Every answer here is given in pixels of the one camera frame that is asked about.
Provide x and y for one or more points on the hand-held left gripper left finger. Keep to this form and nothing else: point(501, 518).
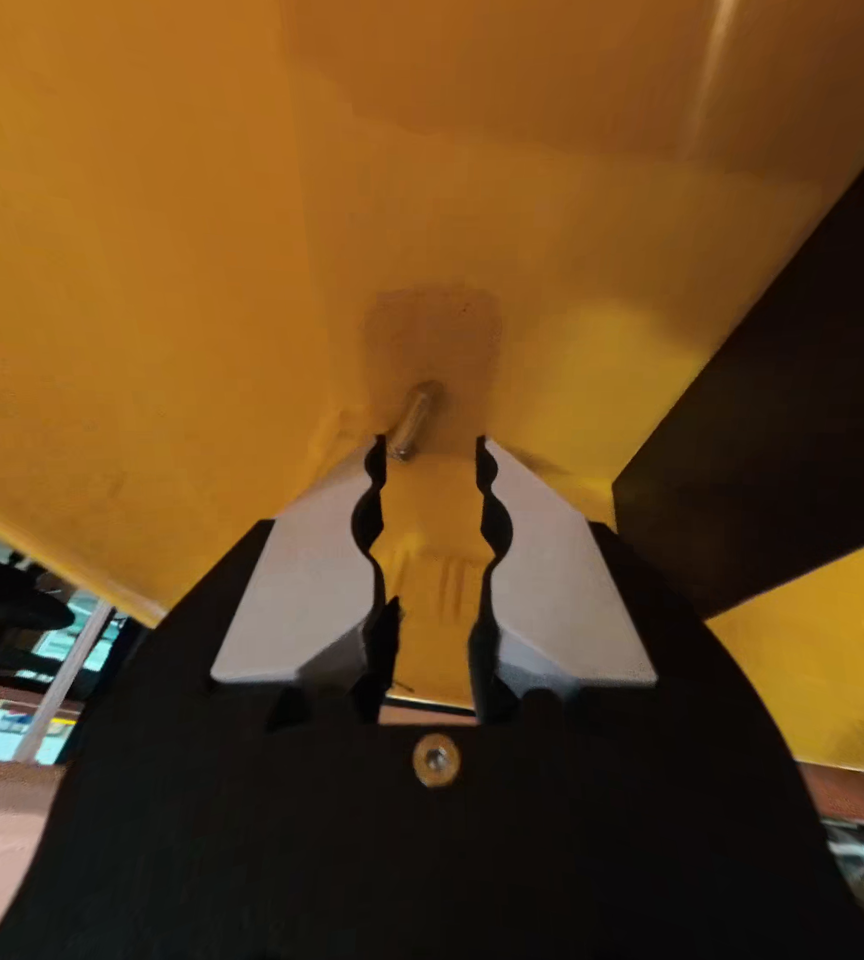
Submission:
point(304, 585)

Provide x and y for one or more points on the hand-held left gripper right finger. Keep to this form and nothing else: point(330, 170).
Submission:
point(567, 592)

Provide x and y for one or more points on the silver hex bolt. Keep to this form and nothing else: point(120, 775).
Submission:
point(413, 420)

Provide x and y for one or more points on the yellow plastic bin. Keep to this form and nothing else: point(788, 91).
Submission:
point(251, 262)

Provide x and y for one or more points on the black flat panel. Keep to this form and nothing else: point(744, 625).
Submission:
point(777, 390)

